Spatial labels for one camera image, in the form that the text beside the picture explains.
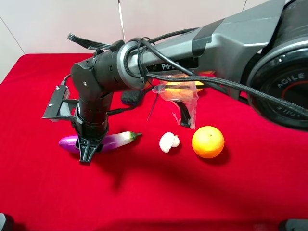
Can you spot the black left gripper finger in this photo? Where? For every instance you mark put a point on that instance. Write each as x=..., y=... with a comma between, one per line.
x=88, y=148

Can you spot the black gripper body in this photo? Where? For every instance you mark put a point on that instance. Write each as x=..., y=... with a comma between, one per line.
x=92, y=124

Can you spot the purple toy eggplant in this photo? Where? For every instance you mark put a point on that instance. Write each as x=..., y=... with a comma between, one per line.
x=110, y=142

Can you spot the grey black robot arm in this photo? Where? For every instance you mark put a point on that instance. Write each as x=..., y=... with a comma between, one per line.
x=262, y=51

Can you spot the blue black board eraser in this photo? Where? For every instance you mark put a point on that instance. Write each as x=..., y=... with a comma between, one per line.
x=131, y=97

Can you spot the white toy mushroom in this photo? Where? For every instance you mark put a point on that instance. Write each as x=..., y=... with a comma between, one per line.
x=168, y=141

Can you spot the yellow toy mango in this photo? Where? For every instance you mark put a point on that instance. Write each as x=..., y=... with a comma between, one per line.
x=167, y=86

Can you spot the clear plastic wrap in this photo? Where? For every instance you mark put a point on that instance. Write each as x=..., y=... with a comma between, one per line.
x=183, y=106

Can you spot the orange toy orange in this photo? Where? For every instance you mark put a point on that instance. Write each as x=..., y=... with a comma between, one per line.
x=208, y=142

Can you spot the red velvet table cloth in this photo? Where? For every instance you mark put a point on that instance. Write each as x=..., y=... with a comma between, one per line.
x=259, y=179

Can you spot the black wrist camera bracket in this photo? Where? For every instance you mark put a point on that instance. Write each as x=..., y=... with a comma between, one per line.
x=60, y=106

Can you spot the white wall seam strip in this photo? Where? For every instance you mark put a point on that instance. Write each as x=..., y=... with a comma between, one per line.
x=121, y=20

